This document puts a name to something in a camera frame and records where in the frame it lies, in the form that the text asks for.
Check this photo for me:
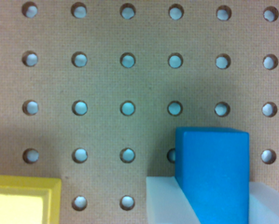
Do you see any brown perforated pegboard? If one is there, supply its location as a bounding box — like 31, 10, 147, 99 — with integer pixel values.
0, 0, 279, 224

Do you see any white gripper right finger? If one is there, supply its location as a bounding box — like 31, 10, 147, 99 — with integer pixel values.
249, 182, 279, 224

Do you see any blue rectangular block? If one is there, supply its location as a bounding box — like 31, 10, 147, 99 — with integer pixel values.
175, 127, 249, 224

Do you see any yellow cube with hole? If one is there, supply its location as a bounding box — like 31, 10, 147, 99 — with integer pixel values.
0, 175, 62, 224

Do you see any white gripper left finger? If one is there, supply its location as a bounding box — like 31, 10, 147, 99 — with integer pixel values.
146, 176, 201, 224

